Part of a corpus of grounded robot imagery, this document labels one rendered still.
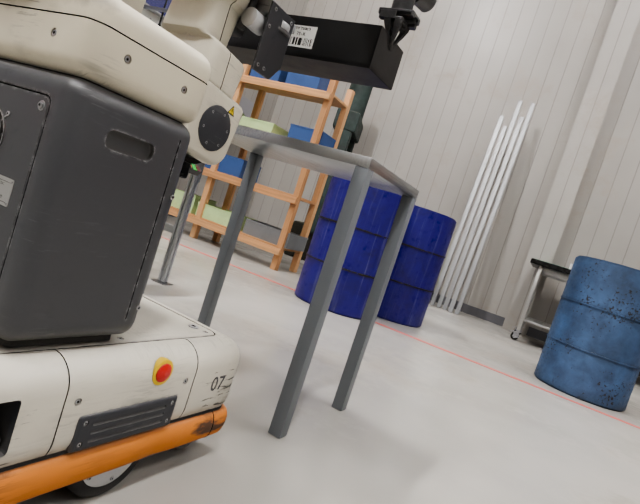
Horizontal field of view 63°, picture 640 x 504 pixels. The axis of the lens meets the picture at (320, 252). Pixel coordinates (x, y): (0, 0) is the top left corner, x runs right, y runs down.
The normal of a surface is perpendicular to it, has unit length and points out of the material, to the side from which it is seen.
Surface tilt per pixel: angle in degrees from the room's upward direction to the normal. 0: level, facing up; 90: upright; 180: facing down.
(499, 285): 90
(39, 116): 90
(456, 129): 90
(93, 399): 90
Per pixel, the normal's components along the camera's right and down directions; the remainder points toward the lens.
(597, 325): -0.54, -0.12
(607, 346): -0.27, -0.03
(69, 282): 0.84, 0.30
